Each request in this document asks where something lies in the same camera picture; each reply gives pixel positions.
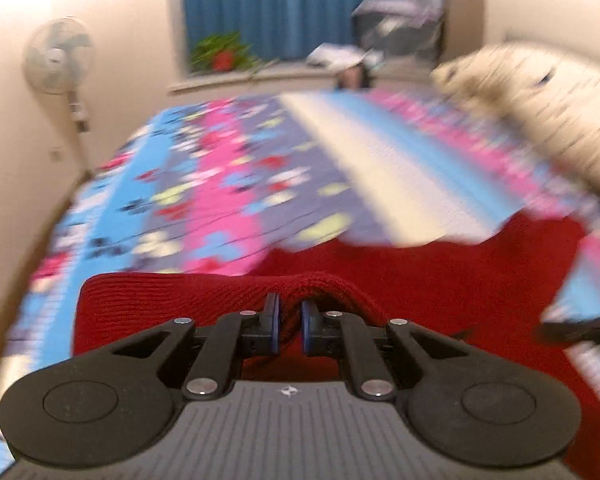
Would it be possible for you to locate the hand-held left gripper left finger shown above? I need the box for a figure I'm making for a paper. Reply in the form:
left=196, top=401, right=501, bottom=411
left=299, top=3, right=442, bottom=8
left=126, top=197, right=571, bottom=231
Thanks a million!
left=112, top=292, right=282, bottom=401

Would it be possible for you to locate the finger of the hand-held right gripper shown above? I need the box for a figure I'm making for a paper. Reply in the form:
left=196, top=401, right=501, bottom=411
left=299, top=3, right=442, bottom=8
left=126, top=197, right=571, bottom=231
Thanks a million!
left=537, top=317, right=600, bottom=347

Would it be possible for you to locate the cream patterned pillow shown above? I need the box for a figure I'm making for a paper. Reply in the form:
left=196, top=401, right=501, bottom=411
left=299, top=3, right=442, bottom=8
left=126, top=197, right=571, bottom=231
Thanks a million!
left=430, top=42, right=600, bottom=201

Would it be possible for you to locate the white pedestal fan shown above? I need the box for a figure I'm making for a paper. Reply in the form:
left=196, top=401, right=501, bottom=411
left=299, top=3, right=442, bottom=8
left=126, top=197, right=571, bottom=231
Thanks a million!
left=22, top=16, right=96, bottom=171

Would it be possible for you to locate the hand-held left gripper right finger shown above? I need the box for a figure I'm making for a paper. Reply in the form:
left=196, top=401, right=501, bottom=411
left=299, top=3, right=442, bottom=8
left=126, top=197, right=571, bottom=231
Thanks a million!
left=300, top=300, right=473, bottom=403

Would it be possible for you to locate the grey box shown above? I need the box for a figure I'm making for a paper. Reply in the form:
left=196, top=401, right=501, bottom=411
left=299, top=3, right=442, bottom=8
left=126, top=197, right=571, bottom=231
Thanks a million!
left=352, top=0, right=448, bottom=56

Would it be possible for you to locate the red knit garment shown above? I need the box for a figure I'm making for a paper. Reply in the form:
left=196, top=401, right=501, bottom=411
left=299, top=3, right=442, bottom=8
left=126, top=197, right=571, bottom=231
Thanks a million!
left=72, top=210, right=600, bottom=480

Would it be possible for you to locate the green plant with red flowers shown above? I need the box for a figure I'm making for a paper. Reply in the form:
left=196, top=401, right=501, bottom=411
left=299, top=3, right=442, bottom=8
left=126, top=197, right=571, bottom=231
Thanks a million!
left=189, top=32, right=261, bottom=73

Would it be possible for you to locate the blue curtain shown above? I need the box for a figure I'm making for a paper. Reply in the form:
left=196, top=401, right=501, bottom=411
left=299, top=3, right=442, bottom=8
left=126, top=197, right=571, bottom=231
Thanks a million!
left=180, top=0, right=406, bottom=61

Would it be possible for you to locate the floral fleece blanket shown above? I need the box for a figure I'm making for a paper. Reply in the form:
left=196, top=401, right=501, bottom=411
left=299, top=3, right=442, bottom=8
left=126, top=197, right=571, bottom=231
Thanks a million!
left=0, top=85, right=600, bottom=480

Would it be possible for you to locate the white paper pile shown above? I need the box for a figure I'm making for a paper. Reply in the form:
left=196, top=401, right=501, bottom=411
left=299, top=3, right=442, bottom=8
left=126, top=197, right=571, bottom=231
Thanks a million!
left=307, top=44, right=383, bottom=71

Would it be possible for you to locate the dark object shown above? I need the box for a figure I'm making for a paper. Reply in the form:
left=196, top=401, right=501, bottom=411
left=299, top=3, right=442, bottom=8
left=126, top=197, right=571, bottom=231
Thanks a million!
left=335, top=65, right=376, bottom=92

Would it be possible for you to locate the window sill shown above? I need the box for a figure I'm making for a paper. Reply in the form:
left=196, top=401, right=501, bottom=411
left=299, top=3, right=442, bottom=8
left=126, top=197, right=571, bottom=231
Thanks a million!
left=167, top=60, right=436, bottom=97

